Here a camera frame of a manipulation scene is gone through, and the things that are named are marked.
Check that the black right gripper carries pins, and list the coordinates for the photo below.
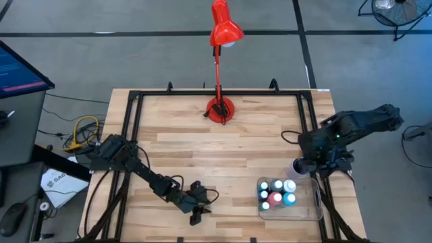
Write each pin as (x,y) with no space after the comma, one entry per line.
(324,143)

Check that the white tape roll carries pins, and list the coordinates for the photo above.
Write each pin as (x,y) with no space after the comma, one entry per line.
(44,206)

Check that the lavender plastic cup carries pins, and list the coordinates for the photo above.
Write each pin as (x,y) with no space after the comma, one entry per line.
(290,173)

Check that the black computer mouse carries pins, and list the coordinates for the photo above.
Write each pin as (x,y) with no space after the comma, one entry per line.
(11,217)

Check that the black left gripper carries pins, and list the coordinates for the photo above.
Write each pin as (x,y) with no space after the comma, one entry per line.
(194,200)

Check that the white paper sheet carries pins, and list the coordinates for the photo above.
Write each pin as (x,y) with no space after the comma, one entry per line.
(60,185)

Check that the computer monitor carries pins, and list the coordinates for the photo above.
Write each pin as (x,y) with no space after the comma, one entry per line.
(17,72)

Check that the black table frame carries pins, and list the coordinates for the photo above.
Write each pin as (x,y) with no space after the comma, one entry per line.
(189,92)

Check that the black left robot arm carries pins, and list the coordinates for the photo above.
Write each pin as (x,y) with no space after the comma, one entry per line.
(135,165)

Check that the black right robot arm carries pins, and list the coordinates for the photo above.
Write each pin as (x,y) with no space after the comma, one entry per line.
(364,123)

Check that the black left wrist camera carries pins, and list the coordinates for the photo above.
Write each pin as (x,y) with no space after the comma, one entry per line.
(196,186)

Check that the grey desk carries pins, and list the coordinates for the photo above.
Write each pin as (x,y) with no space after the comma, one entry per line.
(20,128)

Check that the black table clamp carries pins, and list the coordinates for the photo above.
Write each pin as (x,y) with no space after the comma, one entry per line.
(274,85)
(180,240)
(169,87)
(253,240)

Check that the red paint bottle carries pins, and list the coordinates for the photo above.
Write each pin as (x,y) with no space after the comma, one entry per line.
(275,198)

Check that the black side desk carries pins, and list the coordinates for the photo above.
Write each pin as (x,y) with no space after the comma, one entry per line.
(17,182)

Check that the clear plastic bin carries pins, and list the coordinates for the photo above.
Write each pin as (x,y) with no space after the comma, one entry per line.
(307,206)

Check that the black floor fan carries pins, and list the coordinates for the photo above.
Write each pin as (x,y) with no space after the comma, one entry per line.
(398,11)

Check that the dark slate paint bottle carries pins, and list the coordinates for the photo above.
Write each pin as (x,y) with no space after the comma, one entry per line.
(277,185)

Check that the light blue paint bottle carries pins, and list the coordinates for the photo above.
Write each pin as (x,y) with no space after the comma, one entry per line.
(289,199)

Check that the white paint bottle with barcode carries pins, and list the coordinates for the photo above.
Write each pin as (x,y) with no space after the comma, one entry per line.
(289,185)

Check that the red desk lamp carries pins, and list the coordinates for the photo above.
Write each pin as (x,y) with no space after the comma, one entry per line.
(224,30)

